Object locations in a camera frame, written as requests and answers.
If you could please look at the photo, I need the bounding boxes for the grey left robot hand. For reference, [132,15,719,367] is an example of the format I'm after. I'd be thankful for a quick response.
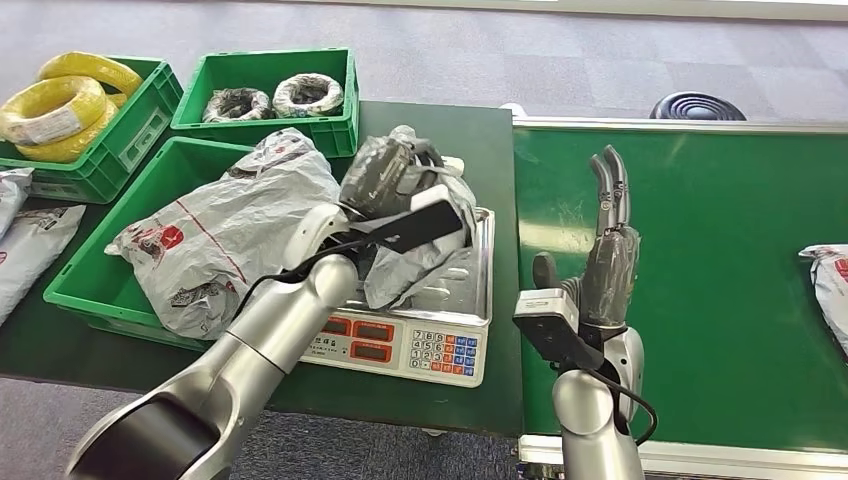
[339,135,446,220]

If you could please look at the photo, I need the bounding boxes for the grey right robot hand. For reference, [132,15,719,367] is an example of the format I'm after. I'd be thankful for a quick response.
[531,144,642,331]

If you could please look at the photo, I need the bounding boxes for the green conveyor belt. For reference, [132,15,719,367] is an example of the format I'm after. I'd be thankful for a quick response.
[513,117,848,480]

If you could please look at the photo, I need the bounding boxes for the large grey red-printed courier package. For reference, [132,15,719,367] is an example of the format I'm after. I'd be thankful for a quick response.
[104,127,342,341]

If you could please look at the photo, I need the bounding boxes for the flat grey courier package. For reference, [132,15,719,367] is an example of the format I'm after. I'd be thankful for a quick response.
[0,205,87,328]

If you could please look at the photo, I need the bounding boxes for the small grey courier package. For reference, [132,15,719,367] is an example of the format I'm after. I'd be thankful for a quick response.
[0,167,34,241]

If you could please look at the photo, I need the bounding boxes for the stainless steel scale tray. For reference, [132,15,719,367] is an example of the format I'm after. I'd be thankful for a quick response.
[331,206,497,327]

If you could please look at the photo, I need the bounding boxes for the plain green plastic crate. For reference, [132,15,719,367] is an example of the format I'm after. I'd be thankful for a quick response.
[170,46,360,159]

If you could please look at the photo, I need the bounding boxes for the white electronic scale base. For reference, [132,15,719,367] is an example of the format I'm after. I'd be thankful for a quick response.
[301,307,492,390]

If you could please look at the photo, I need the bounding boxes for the black ribbed round object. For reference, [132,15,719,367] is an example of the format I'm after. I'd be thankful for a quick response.
[649,91,748,121]

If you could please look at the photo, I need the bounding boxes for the green crate with white label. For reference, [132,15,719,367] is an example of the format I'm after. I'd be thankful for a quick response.
[0,54,185,205]

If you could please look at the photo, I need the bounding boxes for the large empty-sided green plastic crate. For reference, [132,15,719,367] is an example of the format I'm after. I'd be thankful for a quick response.
[42,136,256,352]

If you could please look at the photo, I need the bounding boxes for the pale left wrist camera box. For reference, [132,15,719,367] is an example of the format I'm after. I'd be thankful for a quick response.
[351,184,465,256]

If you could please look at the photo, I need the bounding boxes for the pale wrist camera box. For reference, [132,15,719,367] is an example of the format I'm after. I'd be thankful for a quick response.
[351,184,465,256]
[511,288,605,372]

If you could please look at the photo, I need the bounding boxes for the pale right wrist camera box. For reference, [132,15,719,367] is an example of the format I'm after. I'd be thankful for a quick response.
[511,288,605,372]

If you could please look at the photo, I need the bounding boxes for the white-wrapped dark wire coil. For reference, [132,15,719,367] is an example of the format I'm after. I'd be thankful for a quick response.
[272,72,345,119]

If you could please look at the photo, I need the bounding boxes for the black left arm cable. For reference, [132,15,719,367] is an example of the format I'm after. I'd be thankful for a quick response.
[228,238,372,326]

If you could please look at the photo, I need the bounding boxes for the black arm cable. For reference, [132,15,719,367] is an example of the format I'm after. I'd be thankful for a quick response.
[582,367,658,448]
[228,238,372,326]

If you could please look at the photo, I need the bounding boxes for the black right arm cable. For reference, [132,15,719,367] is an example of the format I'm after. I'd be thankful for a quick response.
[582,367,658,448]

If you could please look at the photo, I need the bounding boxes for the dark wrapped wire coil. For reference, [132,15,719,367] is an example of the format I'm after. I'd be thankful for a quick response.
[201,87,273,125]

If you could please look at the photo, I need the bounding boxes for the yellow wire coil with label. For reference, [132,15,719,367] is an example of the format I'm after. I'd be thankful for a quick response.
[0,75,109,146]

